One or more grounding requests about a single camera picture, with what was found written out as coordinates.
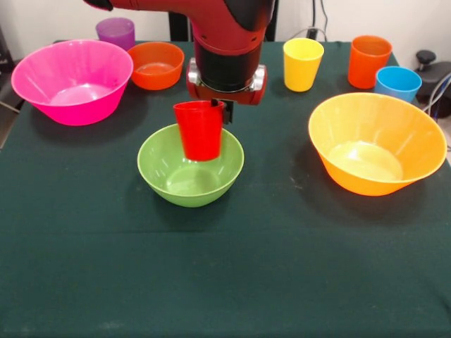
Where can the yellow plastic cup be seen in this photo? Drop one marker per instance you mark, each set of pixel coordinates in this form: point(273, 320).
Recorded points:
point(303, 70)

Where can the orange plastic cup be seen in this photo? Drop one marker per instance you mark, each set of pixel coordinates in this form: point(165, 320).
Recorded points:
point(366, 67)

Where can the yellow plastic bowl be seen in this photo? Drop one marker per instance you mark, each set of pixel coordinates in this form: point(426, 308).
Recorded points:
point(373, 123)

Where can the dark green tablecloth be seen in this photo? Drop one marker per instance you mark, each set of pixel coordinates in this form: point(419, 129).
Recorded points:
point(211, 246)

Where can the black clamp stand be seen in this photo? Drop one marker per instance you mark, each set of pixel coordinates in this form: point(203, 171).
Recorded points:
point(437, 74)

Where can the red plastic cup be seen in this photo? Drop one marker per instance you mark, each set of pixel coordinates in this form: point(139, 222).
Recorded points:
point(201, 134)

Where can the green plastic bowl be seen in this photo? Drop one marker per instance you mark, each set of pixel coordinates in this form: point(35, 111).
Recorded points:
point(169, 183)

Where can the pink plastic bowl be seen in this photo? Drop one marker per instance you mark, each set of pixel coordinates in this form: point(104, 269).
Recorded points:
point(70, 70)

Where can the blue plastic cup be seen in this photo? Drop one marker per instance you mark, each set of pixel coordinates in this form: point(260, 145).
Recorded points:
point(398, 86)

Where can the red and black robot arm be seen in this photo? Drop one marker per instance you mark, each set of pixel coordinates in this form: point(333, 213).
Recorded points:
point(229, 42)

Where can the orange plastic bowl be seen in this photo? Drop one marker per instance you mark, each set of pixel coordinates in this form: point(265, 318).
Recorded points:
point(156, 67)

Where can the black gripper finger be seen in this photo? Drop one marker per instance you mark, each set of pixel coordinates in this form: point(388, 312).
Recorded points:
point(214, 103)
point(228, 112)

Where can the purple plastic cup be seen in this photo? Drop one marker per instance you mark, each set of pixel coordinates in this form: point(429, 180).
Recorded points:
point(116, 33)

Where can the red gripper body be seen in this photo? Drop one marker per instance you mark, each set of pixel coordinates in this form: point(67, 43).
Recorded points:
point(246, 96)

